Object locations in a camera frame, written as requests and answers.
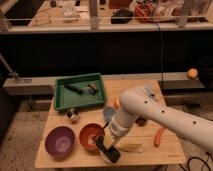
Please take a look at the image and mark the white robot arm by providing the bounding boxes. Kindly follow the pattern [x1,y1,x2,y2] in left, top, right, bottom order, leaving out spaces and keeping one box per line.
[95,86,213,163]

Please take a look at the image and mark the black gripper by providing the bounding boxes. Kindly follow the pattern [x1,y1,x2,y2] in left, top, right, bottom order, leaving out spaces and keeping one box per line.
[95,136,121,163]

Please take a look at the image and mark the black cable on floor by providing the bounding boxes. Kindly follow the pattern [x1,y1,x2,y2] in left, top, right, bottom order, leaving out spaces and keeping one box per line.
[186,151,213,171]

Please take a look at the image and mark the red-brown bowl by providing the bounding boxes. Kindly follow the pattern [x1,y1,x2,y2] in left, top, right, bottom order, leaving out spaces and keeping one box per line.
[79,123,105,152]

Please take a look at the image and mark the purple bowl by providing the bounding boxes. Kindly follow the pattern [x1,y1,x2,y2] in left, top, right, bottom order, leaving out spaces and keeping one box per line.
[45,126,75,158]

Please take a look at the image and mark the black marker in tray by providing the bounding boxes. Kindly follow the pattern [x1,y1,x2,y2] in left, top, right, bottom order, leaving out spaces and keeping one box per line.
[64,84,84,95]

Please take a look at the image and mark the orange round fruit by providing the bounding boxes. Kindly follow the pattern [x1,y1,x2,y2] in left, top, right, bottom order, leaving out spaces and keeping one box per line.
[114,98,120,110]

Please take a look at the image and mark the green plastic tray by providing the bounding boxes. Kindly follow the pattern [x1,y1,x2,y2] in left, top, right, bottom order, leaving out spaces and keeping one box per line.
[54,73,107,111]

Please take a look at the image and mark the brown grape bunch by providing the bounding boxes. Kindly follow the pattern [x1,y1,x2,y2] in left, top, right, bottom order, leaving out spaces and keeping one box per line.
[135,117,147,126]

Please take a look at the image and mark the orange carrot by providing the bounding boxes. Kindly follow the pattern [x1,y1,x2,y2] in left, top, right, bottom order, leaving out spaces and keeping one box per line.
[154,127,166,147]

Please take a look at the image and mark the orange ball in background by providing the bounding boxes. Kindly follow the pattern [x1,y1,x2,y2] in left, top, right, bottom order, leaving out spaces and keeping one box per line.
[187,68,198,79]

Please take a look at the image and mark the brush in tray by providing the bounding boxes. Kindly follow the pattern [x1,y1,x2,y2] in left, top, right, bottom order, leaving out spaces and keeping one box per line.
[85,83,98,95]

